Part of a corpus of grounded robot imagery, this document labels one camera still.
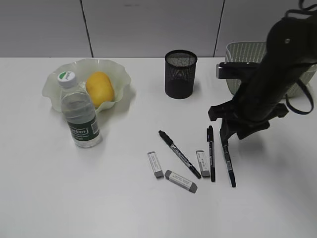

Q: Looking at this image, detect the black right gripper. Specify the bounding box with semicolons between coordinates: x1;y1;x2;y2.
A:
209;60;306;145

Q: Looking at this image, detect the black marker pen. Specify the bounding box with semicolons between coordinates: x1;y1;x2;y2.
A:
221;140;236;187
158;130;202;179
207;125;215;182

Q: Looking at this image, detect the grey white eraser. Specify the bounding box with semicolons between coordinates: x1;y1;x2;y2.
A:
147;151;164;179
164;170;198;193
196;150;211;178

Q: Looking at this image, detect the grey white eraser bottom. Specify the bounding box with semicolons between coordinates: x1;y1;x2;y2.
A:
164;170;198;193

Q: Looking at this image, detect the yellow mango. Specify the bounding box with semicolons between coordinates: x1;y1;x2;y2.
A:
86;71;115;108

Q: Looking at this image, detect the clear plastic water bottle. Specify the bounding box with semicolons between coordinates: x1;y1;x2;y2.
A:
57;71;102;148

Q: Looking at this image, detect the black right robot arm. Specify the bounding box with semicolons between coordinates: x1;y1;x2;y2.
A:
209;16;317;146

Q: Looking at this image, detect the pale green plastic basket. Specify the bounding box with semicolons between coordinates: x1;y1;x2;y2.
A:
225;41;317;98

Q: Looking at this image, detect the black mesh pen holder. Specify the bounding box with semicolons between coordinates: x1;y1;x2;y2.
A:
164;50;198;99

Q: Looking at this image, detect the pale green wavy glass plate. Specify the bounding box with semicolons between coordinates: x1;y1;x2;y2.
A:
42;59;131;114

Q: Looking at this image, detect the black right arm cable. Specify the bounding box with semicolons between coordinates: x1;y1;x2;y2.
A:
284;0;317;115

